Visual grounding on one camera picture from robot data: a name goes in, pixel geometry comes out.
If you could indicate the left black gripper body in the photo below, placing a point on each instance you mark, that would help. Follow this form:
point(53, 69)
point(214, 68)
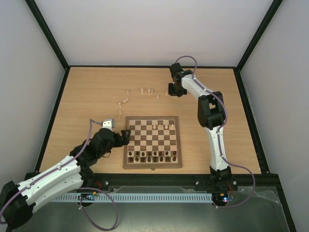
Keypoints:
point(117, 143)

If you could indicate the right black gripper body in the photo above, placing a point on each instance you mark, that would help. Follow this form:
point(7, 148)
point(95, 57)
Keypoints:
point(174, 89)

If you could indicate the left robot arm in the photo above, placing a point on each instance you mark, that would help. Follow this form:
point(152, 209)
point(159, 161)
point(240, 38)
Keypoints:
point(18, 202)

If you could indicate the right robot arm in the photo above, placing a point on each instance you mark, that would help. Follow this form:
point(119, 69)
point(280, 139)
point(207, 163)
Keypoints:
point(211, 115)

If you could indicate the wooden chess board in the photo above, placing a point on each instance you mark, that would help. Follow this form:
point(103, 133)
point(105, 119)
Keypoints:
point(145, 139)

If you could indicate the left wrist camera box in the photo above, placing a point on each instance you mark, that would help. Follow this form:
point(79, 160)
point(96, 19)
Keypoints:
point(108, 123)

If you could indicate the black aluminium rail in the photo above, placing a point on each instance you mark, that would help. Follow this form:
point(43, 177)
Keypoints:
point(180, 179)

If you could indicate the white slotted cable duct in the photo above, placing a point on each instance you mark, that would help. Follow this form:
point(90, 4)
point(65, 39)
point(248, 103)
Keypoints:
point(136, 198)

